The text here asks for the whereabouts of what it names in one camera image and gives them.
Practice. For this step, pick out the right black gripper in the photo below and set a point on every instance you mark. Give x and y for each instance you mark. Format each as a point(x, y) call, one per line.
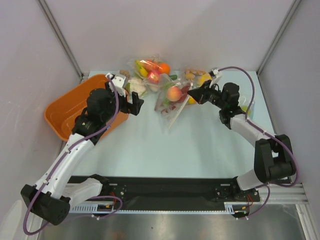
point(208, 94)

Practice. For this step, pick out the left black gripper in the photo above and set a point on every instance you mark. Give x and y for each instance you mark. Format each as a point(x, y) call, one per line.
point(134, 108)

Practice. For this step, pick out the clear zip bag with lobster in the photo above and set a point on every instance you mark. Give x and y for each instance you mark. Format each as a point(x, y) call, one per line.
point(168, 119)

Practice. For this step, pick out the red plastic lobster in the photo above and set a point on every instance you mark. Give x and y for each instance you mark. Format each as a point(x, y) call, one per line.
point(167, 105)

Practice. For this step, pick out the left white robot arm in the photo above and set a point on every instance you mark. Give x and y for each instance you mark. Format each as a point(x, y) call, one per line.
point(47, 198)

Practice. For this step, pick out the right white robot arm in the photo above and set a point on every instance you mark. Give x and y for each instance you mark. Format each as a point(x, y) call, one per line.
point(273, 157)

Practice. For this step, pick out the fake orange yellow pepper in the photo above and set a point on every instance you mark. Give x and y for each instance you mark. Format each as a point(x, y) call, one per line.
point(191, 101)

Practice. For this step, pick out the zip bag with peppers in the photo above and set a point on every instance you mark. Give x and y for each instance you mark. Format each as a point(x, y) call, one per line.
point(189, 76)

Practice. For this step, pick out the fake yellow bell pepper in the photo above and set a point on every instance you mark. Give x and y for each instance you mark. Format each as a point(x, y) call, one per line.
point(203, 78)

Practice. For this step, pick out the fake peach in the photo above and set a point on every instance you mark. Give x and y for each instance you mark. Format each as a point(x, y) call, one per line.
point(173, 94)

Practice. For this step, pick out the fake green cucumber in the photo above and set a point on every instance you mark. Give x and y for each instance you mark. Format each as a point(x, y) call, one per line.
point(173, 77)

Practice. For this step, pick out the bag of fake nuts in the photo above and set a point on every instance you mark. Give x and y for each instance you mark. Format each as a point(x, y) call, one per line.
point(125, 73)

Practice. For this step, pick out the fake red apple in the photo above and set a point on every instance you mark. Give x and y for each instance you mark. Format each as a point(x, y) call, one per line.
point(153, 77)

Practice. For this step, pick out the zip bag with mixed fruit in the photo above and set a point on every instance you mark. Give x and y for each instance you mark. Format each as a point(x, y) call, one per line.
point(150, 63)

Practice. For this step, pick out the fake yellow banana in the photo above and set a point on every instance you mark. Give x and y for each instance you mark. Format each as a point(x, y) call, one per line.
point(140, 69)

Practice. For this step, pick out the zip bag with pear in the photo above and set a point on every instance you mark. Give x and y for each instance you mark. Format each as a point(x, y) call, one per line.
point(245, 100)

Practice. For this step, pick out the fake green pear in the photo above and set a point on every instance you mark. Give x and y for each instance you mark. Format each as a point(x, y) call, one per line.
point(245, 108)

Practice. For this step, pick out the orange plastic bin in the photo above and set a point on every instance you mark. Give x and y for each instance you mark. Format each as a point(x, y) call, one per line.
point(61, 113)

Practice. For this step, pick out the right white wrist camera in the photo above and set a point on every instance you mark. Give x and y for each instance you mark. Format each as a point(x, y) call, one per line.
point(215, 75)

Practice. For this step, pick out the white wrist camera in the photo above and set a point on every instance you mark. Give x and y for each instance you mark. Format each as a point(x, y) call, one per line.
point(215, 75)
point(117, 82)

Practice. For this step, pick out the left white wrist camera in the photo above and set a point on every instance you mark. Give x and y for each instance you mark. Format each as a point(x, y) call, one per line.
point(117, 82)

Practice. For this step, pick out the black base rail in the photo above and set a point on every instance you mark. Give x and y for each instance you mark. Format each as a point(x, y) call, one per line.
point(176, 194)

